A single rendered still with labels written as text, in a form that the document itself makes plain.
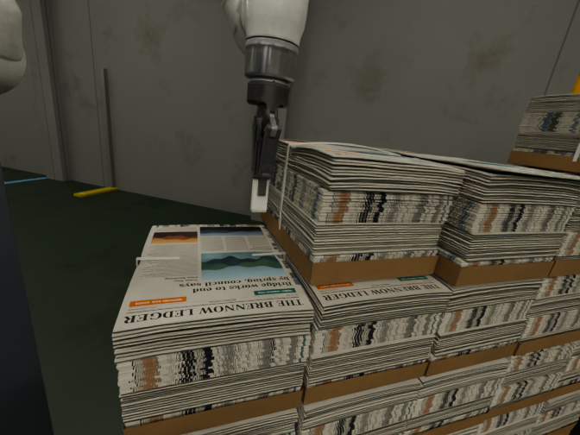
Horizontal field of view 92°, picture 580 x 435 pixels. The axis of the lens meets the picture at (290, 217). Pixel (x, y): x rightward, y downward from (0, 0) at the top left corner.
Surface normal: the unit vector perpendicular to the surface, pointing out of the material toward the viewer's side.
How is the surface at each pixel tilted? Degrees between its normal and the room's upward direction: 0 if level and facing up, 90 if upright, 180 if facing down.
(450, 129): 90
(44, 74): 90
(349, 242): 90
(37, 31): 90
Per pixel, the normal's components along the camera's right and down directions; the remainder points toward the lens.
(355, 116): -0.25, 0.27
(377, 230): 0.33, 0.33
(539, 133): -0.94, 0.00
